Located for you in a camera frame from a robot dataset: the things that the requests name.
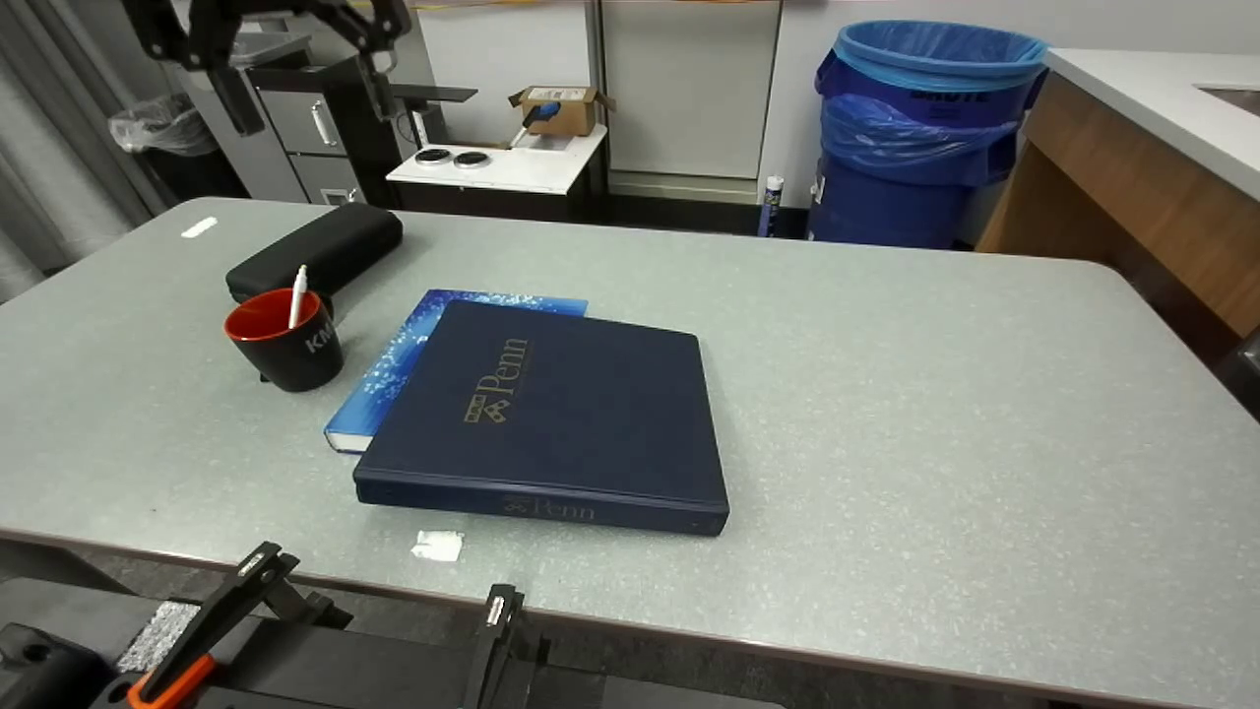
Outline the grey filing cabinet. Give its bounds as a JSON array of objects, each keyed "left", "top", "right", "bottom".
[{"left": 177, "top": 51, "right": 398, "bottom": 210}]

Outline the blue trash bin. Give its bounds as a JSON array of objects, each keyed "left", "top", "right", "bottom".
[{"left": 806, "top": 17, "right": 1054, "bottom": 252}]

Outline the thin light blue book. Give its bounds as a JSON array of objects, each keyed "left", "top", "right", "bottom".
[{"left": 319, "top": 289, "right": 589, "bottom": 456}]

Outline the black equipment base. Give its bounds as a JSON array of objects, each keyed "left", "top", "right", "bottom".
[{"left": 0, "top": 570, "right": 790, "bottom": 709}]

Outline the small white tape scrap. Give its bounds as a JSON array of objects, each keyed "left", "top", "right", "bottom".
[{"left": 408, "top": 529, "right": 467, "bottom": 567}]

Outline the wooden counter with white top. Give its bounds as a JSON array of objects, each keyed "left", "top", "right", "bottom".
[{"left": 972, "top": 49, "right": 1260, "bottom": 372}]

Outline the white side table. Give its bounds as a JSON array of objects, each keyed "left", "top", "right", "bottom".
[{"left": 383, "top": 121, "right": 613, "bottom": 219}]

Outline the navy Penn binder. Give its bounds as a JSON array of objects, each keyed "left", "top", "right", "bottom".
[{"left": 350, "top": 298, "right": 734, "bottom": 538}]

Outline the black zip case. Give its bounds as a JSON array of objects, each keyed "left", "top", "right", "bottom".
[{"left": 222, "top": 202, "right": 405, "bottom": 307}]

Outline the blue bin liner bag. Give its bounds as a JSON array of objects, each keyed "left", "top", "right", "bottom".
[{"left": 812, "top": 17, "right": 1054, "bottom": 190}]

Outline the open cardboard box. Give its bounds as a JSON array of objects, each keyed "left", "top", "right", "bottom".
[{"left": 508, "top": 84, "right": 613, "bottom": 144}]

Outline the black mug with red inside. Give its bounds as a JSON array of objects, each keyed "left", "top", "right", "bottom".
[{"left": 222, "top": 282, "right": 345, "bottom": 393}]

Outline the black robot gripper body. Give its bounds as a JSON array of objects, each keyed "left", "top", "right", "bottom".
[{"left": 123, "top": 0, "right": 415, "bottom": 77}]

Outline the clear plastic bag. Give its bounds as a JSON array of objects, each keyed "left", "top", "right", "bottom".
[{"left": 105, "top": 91, "right": 203, "bottom": 164}]

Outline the black and orange clamp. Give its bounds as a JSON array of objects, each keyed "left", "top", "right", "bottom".
[{"left": 87, "top": 534, "right": 354, "bottom": 709}]

